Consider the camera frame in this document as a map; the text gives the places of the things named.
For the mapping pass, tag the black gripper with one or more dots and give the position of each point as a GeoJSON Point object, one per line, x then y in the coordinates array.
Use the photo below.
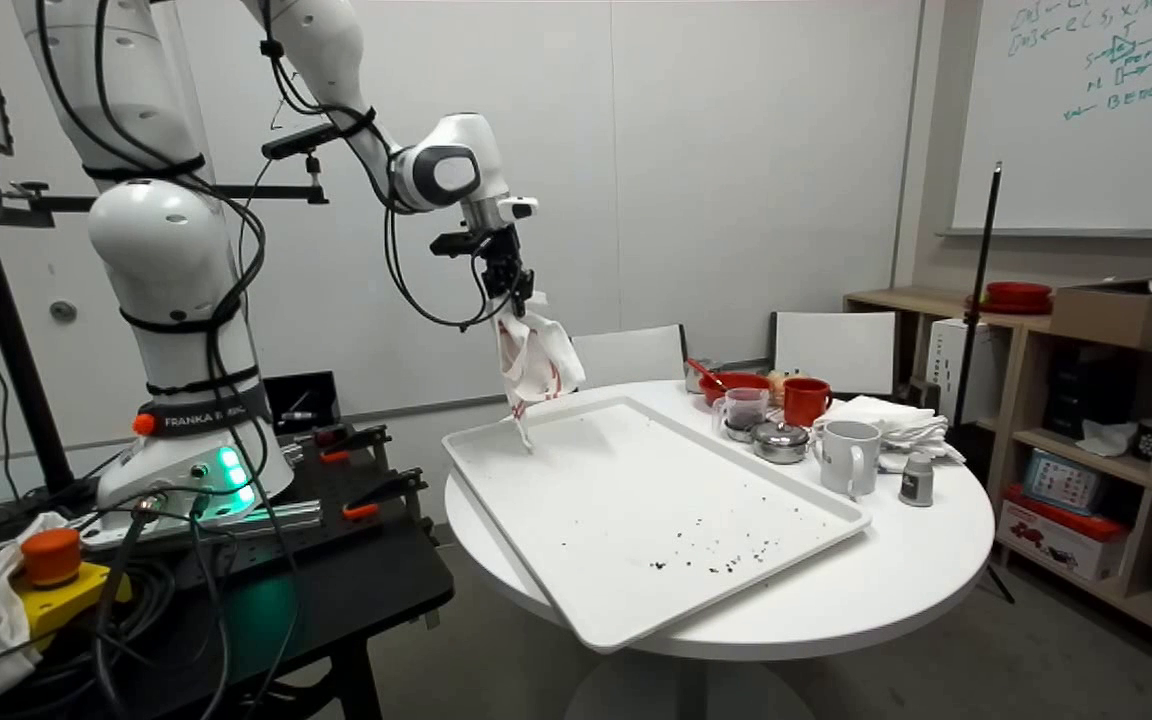
{"type": "Point", "coordinates": [499, 257]}

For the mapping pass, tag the white towel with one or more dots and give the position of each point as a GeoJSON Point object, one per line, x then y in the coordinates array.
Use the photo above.
{"type": "Point", "coordinates": [536, 367]}

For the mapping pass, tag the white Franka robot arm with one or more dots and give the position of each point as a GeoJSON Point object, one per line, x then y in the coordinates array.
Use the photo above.
{"type": "Point", "coordinates": [163, 265]}

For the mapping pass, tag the large white tray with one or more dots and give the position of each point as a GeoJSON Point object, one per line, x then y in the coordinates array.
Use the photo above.
{"type": "Point", "coordinates": [659, 535]}

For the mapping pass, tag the white chair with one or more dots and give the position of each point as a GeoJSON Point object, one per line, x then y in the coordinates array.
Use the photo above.
{"type": "Point", "coordinates": [839, 348]}
{"type": "Point", "coordinates": [637, 357]}

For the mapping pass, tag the red bowl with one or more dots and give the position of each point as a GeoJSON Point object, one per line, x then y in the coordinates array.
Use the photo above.
{"type": "Point", "coordinates": [732, 383]}

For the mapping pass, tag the clear glass container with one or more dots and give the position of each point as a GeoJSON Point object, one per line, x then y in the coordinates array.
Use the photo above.
{"type": "Point", "coordinates": [741, 417]}

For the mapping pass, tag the round metal tin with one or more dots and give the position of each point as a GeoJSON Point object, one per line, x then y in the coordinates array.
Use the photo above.
{"type": "Point", "coordinates": [783, 447]}

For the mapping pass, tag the red cup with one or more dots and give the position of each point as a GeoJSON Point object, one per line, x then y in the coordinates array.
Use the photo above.
{"type": "Point", "coordinates": [804, 402]}

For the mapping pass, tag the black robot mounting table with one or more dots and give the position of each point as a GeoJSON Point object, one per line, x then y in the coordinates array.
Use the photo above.
{"type": "Point", "coordinates": [348, 575]}

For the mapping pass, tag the white mug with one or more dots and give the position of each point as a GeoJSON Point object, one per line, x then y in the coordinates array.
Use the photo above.
{"type": "Point", "coordinates": [848, 461]}

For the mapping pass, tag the stack of white napkins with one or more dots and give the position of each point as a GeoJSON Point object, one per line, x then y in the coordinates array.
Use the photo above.
{"type": "Point", "coordinates": [903, 426]}

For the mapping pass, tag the small grey jar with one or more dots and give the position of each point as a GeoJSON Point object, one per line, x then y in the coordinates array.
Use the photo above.
{"type": "Point", "coordinates": [919, 482]}

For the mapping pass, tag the white box appliance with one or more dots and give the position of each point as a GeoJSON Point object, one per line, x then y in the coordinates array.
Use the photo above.
{"type": "Point", "coordinates": [959, 367]}

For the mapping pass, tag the thin black pole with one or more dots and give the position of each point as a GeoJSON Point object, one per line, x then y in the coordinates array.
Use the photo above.
{"type": "Point", "coordinates": [977, 305]}

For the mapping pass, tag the round white table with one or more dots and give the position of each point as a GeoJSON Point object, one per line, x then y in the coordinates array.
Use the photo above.
{"type": "Point", "coordinates": [899, 575]}

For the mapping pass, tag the red plate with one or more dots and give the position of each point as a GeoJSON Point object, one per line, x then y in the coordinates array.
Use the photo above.
{"type": "Point", "coordinates": [1019, 298]}

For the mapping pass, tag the orange emergency stop button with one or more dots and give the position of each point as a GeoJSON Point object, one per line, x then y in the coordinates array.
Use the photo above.
{"type": "Point", "coordinates": [54, 565]}

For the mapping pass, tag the whiteboard with green writing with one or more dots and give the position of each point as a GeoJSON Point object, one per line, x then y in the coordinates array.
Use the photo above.
{"type": "Point", "coordinates": [1081, 145]}

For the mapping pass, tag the red and white box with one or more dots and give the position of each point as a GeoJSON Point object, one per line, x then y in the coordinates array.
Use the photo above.
{"type": "Point", "coordinates": [1059, 535]}

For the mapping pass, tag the cardboard box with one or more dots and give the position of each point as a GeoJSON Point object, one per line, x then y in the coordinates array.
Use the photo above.
{"type": "Point", "coordinates": [1117, 317]}

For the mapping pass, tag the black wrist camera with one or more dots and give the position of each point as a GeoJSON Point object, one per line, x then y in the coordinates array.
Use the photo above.
{"type": "Point", "coordinates": [459, 242]}

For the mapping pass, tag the black cylindrical camera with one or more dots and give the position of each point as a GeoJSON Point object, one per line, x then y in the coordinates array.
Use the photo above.
{"type": "Point", "coordinates": [297, 142]}

